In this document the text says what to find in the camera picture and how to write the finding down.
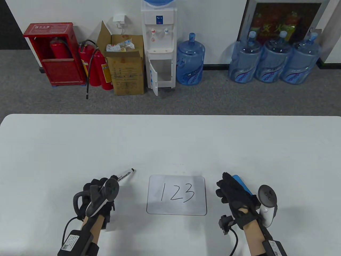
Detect person's right hand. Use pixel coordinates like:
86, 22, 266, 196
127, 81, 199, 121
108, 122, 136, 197
216, 172, 263, 230

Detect person's left hand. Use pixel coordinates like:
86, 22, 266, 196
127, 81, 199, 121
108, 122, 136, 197
79, 175, 119, 217

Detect blue eraser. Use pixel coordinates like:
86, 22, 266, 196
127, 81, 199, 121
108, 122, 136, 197
232, 175, 253, 196

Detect black and white whiteboard marker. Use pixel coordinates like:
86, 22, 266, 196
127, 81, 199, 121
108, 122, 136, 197
116, 168, 135, 183

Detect small white whiteboard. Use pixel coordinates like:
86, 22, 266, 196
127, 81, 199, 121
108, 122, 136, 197
146, 175, 208, 216

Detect person's left forearm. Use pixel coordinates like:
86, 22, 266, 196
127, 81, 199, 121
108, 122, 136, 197
81, 213, 103, 243

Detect person's right forearm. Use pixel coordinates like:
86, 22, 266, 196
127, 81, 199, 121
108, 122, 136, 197
243, 219, 267, 256

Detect black and white left controller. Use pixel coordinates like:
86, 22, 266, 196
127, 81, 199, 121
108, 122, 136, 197
73, 178, 120, 218

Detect black and white controller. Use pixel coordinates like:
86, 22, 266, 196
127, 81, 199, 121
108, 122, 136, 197
73, 178, 120, 218
258, 185, 279, 228

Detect black and white right controller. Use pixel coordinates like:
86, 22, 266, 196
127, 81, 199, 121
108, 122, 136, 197
258, 185, 279, 228

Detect black right wrist sensor box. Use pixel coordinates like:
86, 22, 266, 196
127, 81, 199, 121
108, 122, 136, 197
262, 238, 288, 256

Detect black wrist sensor box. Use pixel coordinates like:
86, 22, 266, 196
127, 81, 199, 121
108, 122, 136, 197
262, 238, 288, 256
57, 230, 100, 256

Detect black left wrist sensor box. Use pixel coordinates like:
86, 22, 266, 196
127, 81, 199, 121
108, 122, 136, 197
57, 230, 100, 256

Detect red fire extinguisher yellow label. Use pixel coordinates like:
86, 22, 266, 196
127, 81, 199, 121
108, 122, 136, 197
92, 49, 114, 91

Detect open cardboard box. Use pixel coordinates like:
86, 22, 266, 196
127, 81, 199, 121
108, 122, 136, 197
96, 21, 146, 96

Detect red fire extinguisher cabinet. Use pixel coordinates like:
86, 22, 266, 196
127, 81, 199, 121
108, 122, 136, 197
23, 22, 86, 86

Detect blue water jug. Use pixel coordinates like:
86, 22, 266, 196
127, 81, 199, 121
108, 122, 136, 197
228, 31, 262, 83
254, 30, 291, 83
176, 33, 206, 86
279, 32, 322, 85

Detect red extinguisher inside cabinet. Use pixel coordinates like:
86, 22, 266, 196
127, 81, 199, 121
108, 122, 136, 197
50, 37, 72, 59

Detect plastic wrappers in box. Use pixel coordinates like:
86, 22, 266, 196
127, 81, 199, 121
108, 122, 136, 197
106, 39, 136, 53

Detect white water dispenser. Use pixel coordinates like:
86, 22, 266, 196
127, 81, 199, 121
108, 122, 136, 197
140, 5, 178, 97

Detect blue bottle on dispenser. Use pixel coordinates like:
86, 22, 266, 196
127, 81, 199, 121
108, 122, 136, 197
143, 0, 175, 8

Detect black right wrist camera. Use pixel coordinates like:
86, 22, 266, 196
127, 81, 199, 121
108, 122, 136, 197
218, 215, 235, 235

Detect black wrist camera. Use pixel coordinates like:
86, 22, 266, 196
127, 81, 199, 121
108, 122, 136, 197
218, 215, 235, 235
101, 205, 115, 231

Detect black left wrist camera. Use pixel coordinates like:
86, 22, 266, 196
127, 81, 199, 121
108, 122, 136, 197
101, 205, 115, 231

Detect black right sensor cable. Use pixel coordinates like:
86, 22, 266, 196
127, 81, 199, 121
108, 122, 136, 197
229, 226, 239, 256

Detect black sensor cable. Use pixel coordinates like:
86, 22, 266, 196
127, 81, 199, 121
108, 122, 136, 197
229, 226, 239, 256
62, 216, 81, 241

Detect black left sensor cable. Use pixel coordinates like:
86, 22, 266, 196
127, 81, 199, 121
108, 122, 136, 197
62, 216, 81, 241

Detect red fire extinguisher with hose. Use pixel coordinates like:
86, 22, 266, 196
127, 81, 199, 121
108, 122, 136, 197
78, 39, 103, 100

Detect white wall charger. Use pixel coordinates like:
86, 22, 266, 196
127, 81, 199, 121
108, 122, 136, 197
113, 14, 127, 35

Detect glass-fronted fire hose cabinet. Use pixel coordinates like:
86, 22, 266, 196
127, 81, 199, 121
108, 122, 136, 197
236, 0, 331, 45

